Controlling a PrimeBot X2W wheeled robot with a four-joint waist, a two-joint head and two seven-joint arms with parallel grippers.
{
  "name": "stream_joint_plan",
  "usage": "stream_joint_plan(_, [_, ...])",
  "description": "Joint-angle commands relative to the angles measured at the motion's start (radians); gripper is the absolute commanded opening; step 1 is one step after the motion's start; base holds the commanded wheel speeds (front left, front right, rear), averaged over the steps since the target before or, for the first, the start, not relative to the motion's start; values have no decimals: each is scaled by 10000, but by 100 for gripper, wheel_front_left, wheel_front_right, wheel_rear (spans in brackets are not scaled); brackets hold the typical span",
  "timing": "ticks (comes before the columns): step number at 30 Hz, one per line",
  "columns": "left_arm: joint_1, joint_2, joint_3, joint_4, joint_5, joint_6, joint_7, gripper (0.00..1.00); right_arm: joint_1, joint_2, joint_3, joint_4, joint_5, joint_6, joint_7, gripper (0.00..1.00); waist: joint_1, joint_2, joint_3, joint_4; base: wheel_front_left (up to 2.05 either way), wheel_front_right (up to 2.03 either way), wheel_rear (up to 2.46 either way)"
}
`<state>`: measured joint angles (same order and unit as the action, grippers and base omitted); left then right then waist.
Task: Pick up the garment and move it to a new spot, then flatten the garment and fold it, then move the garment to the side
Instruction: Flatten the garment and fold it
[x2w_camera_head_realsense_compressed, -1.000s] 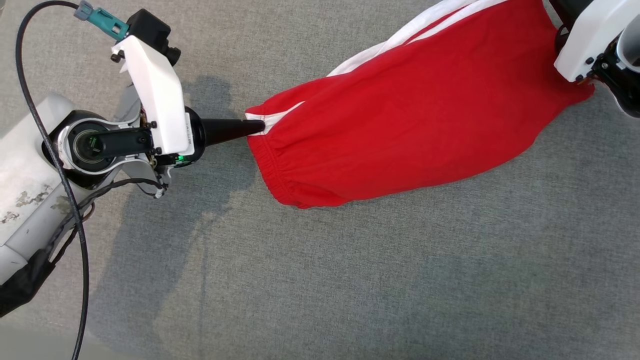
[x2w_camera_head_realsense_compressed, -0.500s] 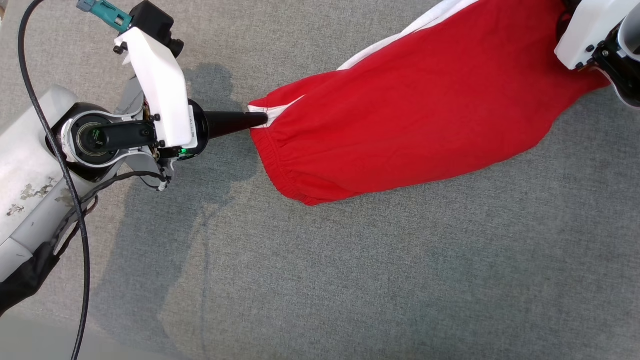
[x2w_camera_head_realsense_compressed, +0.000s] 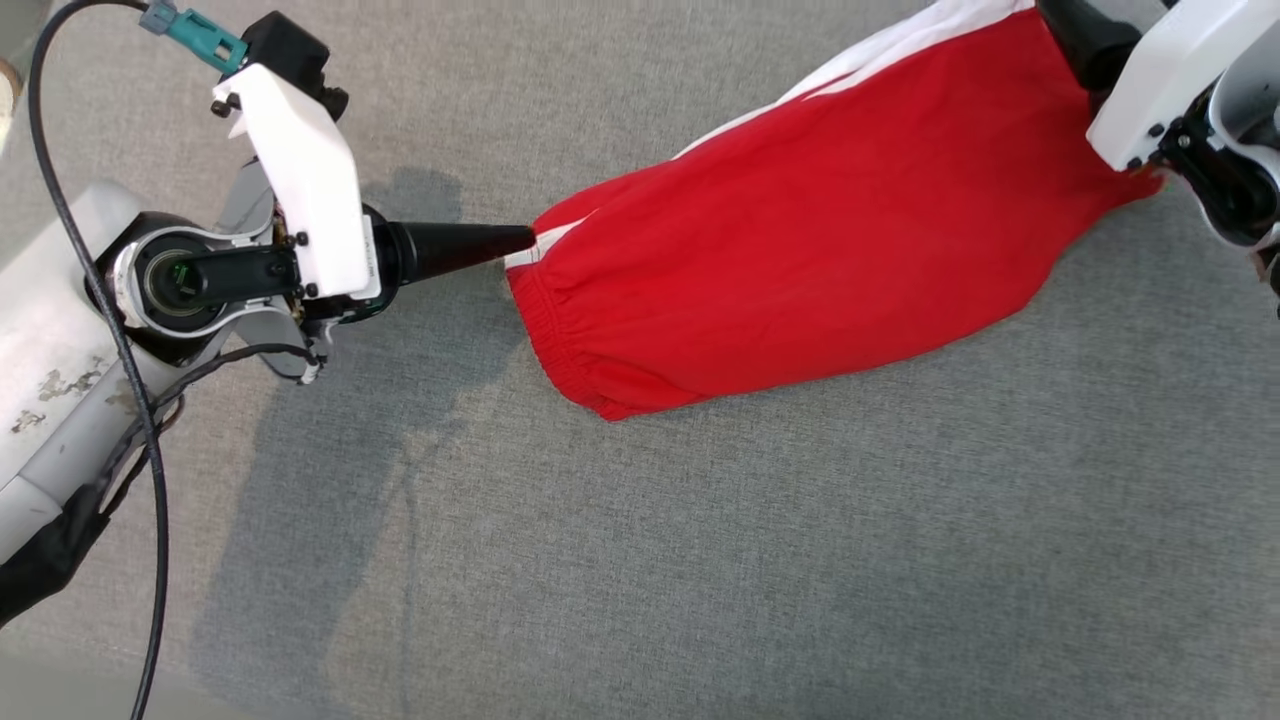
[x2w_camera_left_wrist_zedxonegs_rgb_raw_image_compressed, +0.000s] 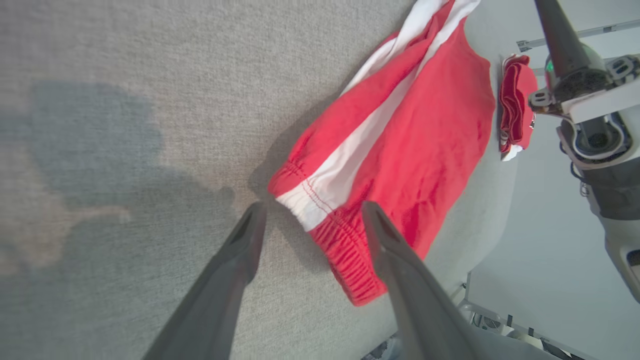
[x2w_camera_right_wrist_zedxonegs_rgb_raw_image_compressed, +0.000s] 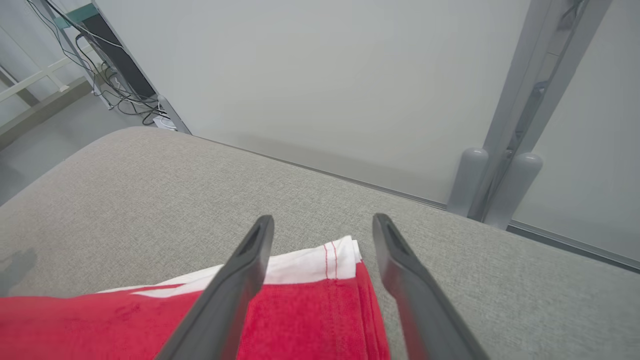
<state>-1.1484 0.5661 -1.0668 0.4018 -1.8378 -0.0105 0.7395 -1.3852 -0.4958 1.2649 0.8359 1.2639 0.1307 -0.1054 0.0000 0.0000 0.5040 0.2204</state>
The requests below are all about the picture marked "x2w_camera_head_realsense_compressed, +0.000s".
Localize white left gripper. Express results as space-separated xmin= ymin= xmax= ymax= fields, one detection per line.
xmin=212 ymin=62 xmax=536 ymax=326

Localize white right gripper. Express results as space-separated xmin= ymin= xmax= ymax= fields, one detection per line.
xmin=1035 ymin=0 xmax=1280 ymax=171

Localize red shorts with white stripes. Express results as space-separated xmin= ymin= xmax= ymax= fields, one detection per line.
xmin=503 ymin=0 xmax=1166 ymax=421

